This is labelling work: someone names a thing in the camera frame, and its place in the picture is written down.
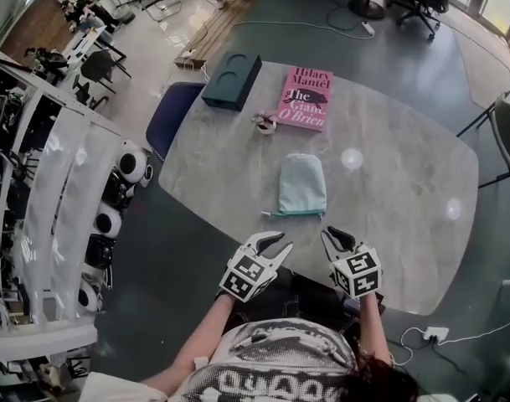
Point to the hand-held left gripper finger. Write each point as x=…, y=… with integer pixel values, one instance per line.
x=281, y=256
x=269, y=239

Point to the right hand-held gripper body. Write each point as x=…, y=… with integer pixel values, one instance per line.
x=358, y=272

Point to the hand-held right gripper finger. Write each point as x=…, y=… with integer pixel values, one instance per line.
x=343, y=238
x=332, y=250

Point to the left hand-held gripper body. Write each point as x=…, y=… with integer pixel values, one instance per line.
x=247, y=274

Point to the light teal fabric pouch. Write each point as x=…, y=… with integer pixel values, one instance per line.
x=301, y=184

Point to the person's right forearm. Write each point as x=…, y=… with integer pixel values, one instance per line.
x=374, y=329

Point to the person's left forearm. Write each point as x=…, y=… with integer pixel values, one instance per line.
x=200, y=341

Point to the person's dark trousers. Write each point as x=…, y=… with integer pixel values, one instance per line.
x=305, y=295

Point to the person's patterned shirt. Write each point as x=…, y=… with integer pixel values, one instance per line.
x=271, y=362

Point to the white power adapter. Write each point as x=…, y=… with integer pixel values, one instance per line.
x=436, y=333

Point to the pink book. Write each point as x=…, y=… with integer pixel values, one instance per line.
x=305, y=99

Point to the white and black robot head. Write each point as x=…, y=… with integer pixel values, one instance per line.
x=133, y=163

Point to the blue chair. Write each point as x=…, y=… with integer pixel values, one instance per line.
x=171, y=113

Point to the dark teal box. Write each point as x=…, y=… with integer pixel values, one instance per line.
x=231, y=80

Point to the white power strip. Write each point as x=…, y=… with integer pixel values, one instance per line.
x=368, y=29

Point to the wooden pallet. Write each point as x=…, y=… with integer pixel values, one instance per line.
x=214, y=32

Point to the white metal shelf rack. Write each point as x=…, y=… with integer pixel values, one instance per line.
x=49, y=174

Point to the white desk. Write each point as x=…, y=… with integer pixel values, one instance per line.
x=85, y=42

